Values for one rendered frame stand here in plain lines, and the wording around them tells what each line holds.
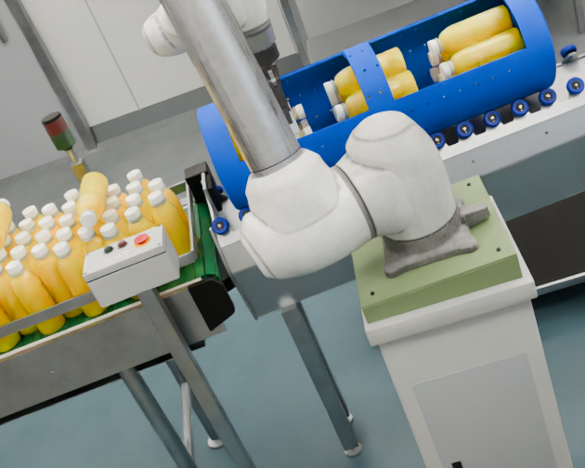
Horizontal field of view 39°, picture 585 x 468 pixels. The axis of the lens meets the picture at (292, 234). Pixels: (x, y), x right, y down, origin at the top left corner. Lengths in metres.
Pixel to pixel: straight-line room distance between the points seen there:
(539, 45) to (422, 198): 0.73
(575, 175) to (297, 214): 1.11
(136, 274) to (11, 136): 4.14
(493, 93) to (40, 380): 1.37
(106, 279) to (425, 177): 0.82
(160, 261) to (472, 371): 0.74
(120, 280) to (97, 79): 3.89
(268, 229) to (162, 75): 4.27
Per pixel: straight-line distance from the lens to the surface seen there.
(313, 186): 1.42
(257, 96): 1.41
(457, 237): 1.56
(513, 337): 1.62
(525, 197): 2.32
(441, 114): 2.08
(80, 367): 2.22
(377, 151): 1.44
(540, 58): 2.11
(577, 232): 3.07
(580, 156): 2.30
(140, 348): 2.18
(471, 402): 1.71
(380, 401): 2.84
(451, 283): 1.52
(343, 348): 3.10
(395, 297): 1.52
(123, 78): 5.70
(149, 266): 1.90
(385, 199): 1.45
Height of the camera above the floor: 1.96
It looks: 31 degrees down
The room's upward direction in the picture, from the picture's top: 23 degrees counter-clockwise
